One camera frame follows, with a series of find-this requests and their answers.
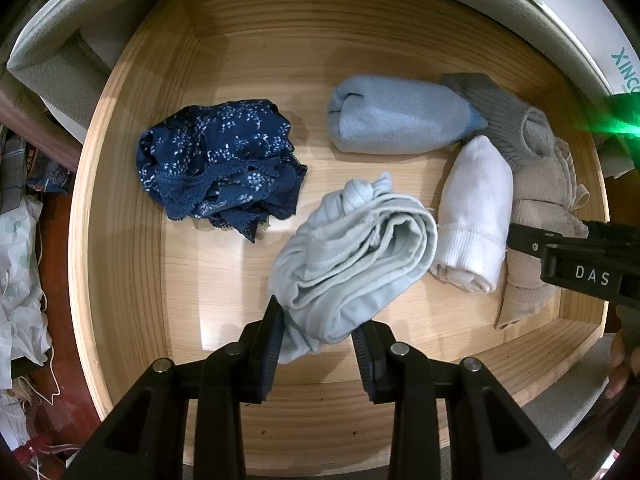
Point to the navy floral lace underwear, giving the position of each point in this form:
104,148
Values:
215,160

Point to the beige garment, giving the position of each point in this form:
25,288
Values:
540,195

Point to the pale mint underwear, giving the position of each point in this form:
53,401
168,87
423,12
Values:
350,260

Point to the pile of white cloth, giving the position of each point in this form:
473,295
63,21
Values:
20,270

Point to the grey ribbed sock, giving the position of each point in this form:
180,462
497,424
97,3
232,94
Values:
500,110

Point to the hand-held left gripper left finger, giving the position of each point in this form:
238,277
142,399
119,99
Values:
267,355

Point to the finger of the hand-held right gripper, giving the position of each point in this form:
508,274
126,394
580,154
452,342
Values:
525,237
565,275

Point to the light blue rolled sock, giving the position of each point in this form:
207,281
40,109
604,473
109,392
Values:
395,115

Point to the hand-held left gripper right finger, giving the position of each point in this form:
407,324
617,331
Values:
367,365

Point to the person's right hand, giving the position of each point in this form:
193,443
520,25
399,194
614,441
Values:
620,360

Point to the white sock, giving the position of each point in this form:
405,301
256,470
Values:
475,200

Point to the small red object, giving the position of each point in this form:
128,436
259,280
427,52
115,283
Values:
30,452

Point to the wooden drawer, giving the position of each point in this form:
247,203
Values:
210,280

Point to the dark blue cloth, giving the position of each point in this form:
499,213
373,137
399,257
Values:
50,175

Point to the grey plaid cloth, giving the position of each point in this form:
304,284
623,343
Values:
12,160

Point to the brown wooden bed rail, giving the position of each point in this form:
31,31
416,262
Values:
30,120

